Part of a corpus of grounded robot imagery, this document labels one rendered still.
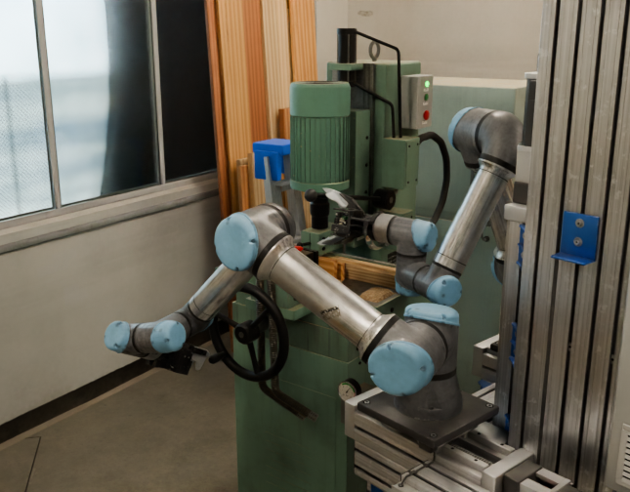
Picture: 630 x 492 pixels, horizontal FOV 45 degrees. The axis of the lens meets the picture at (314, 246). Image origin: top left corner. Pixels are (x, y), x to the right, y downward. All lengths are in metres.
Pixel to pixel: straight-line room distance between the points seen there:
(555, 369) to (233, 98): 2.50
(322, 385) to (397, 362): 0.79
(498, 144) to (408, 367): 0.61
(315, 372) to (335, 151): 0.64
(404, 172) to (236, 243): 0.86
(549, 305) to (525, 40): 2.96
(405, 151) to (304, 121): 0.33
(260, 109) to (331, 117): 1.85
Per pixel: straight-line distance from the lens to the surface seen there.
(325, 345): 2.19
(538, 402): 1.71
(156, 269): 3.71
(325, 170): 2.17
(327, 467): 2.36
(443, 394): 1.66
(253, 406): 2.47
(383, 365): 1.49
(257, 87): 3.97
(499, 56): 4.49
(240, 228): 1.56
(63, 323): 3.40
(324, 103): 2.15
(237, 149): 3.79
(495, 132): 1.83
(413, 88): 2.37
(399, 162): 2.30
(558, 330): 1.62
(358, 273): 2.24
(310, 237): 2.26
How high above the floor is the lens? 1.62
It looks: 16 degrees down
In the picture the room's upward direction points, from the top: straight up
